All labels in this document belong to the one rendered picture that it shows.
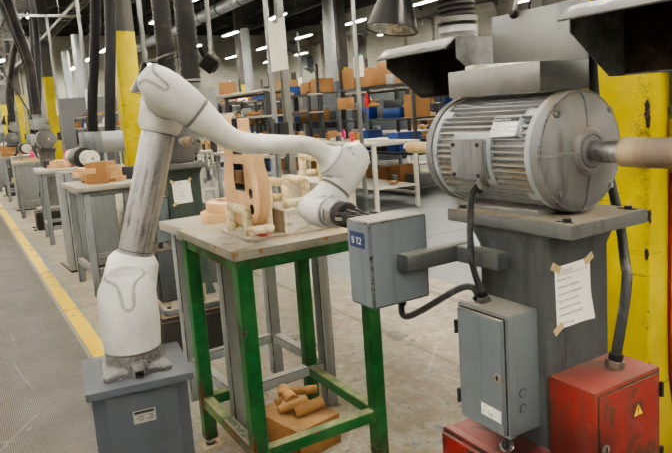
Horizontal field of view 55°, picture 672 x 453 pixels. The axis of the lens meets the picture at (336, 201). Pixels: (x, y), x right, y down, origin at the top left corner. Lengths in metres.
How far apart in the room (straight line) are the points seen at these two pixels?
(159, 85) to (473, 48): 0.83
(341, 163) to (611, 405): 1.00
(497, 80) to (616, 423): 0.74
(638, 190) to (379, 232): 1.21
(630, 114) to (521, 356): 1.21
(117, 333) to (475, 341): 0.94
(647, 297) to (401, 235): 1.22
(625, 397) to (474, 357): 0.30
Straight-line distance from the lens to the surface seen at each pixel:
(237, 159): 2.40
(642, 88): 2.39
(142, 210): 2.00
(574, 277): 1.46
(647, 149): 1.30
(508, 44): 1.65
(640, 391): 1.51
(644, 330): 2.53
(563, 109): 1.37
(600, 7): 1.33
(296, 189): 2.58
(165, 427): 1.89
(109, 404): 1.85
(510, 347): 1.40
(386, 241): 1.45
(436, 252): 1.49
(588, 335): 1.54
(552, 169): 1.34
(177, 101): 1.82
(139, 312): 1.83
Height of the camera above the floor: 1.37
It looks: 8 degrees down
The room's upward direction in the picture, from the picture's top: 4 degrees counter-clockwise
